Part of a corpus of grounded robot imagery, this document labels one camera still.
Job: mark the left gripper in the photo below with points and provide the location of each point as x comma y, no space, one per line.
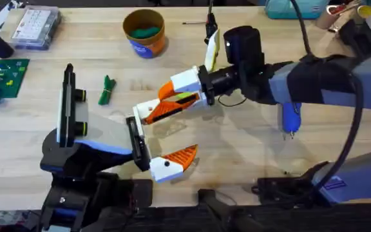
108,138

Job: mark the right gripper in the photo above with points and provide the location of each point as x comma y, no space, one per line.
227,80

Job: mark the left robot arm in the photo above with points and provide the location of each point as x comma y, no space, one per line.
63,199

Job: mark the green vegetable toy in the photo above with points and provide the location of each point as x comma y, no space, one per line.
107,90

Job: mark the blue electric screwdriver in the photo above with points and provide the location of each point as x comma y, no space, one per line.
291,117

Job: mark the right wrist plate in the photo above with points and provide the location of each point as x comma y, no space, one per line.
212,51

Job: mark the orange tub with toys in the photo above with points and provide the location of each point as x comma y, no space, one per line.
147,43

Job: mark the thin metal rod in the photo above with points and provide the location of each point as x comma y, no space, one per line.
193,23

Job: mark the left wrist black plate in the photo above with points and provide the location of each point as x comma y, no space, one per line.
67,106

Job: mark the teal box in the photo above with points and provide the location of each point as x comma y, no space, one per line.
295,8

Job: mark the cardboard tape roll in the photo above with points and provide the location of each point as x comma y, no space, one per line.
327,17

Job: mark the clear plastic parts box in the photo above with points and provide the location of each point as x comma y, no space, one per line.
34,27

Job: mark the green board with blocks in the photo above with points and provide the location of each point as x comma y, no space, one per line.
2,77

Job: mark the yellow tape roll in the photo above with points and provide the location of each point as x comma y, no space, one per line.
366,11

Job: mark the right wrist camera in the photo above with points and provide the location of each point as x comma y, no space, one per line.
243,43

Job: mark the black rail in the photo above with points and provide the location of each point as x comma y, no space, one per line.
269,219

